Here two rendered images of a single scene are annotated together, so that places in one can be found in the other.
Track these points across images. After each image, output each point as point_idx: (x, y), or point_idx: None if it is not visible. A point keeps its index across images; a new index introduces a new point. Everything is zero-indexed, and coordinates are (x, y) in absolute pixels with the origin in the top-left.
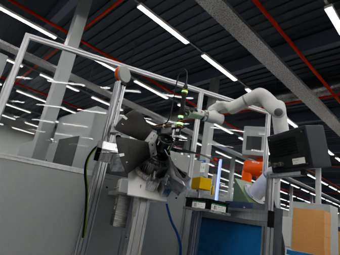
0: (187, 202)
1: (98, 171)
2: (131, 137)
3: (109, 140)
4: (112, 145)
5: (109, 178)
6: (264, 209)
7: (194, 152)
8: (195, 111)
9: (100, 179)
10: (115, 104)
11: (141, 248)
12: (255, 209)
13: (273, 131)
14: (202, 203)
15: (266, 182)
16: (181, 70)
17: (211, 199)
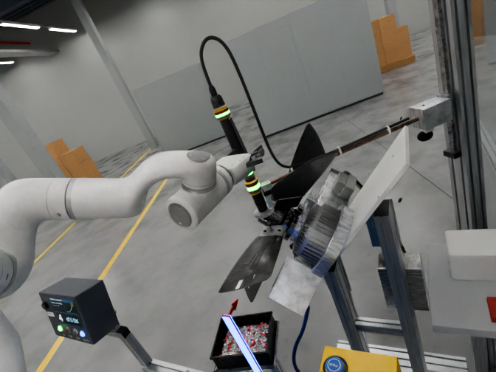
0: (268, 317)
1: (453, 195)
2: (384, 155)
3: (448, 133)
4: (324, 182)
5: None
6: (152, 359)
7: (241, 255)
8: (233, 159)
9: (464, 212)
10: (435, 35)
11: (346, 336)
12: (165, 362)
13: (21, 344)
14: (236, 322)
15: (133, 336)
16: (213, 39)
17: (220, 321)
